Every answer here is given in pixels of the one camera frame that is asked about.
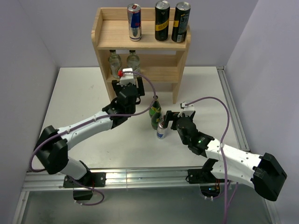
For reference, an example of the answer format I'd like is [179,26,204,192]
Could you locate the purple cable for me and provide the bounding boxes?
[29,71,157,173]
[185,97,239,224]

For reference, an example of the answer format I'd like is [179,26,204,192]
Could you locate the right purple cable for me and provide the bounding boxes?
[185,97,239,224]

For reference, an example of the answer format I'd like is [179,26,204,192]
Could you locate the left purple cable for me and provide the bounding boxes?
[29,71,157,173]

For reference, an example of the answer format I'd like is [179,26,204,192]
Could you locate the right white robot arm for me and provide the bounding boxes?
[164,111,287,201]

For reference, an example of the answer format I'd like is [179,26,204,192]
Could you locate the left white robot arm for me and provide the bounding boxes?
[35,77,145,186]

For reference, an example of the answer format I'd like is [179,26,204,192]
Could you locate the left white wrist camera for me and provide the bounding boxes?
[118,68,135,86]

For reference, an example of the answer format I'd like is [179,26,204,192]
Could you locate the black can yellow label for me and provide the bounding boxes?
[171,2,191,43]

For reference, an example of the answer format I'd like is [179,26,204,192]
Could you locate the silver blue white can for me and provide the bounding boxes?
[157,119,168,139]

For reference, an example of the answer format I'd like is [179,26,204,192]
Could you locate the clear glass bottle front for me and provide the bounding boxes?
[108,50,122,78]

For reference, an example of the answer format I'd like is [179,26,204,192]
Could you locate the red blue silver can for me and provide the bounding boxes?
[127,4,142,41]

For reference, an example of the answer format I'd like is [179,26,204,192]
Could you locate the green glass bottle rear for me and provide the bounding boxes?
[149,95,161,118]

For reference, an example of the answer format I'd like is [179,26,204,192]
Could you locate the green glass bottle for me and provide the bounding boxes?
[151,110,162,130]
[149,95,161,118]

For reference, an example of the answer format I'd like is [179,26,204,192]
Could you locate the aluminium side rail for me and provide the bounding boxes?
[216,66,250,152]

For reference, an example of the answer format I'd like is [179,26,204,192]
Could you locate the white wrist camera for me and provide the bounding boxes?
[118,68,135,86]
[178,101,195,118]

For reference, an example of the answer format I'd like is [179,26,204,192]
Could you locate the aluminium front rail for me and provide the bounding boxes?
[22,167,232,191]

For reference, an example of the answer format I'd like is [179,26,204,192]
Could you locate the wooden two-tier shelf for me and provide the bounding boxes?
[91,7,191,103]

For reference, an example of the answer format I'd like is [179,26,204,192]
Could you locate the green glass bottle front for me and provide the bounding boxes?
[151,110,162,130]

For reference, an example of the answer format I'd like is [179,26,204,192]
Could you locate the clear glass bottle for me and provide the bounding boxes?
[127,50,141,73]
[108,50,122,78]

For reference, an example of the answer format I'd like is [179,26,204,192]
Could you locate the black can yellow band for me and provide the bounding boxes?
[155,0,170,42]

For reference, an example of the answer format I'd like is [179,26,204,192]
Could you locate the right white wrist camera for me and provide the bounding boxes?
[178,101,195,118]

